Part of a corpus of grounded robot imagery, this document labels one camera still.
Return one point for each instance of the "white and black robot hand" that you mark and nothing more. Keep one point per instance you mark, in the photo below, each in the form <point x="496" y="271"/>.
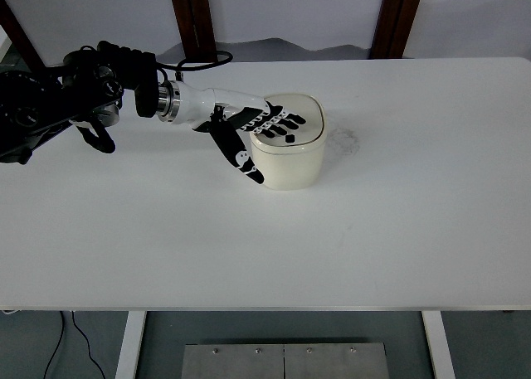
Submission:
<point x="199" y="101"/>

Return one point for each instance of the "cream trash bin with lid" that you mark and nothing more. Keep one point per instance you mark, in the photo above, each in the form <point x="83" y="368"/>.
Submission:
<point x="290" y="167"/>

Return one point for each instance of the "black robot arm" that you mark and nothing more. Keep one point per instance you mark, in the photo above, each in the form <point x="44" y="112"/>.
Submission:
<point x="83" y="88"/>

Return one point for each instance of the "white table leg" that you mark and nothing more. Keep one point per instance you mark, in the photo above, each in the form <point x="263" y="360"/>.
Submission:
<point x="130" y="346"/>
<point x="439" y="346"/>

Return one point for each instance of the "grey metal plate with screws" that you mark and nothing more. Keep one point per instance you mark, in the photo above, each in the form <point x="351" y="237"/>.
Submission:
<point x="336" y="364"/>
<point x="232" y="364"/>

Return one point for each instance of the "dark wooden screen post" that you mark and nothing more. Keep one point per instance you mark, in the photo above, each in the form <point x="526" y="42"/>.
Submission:
<point x="194" y="14"/>
<point x="18" y="35"/>
<point x="397" y="20"/>

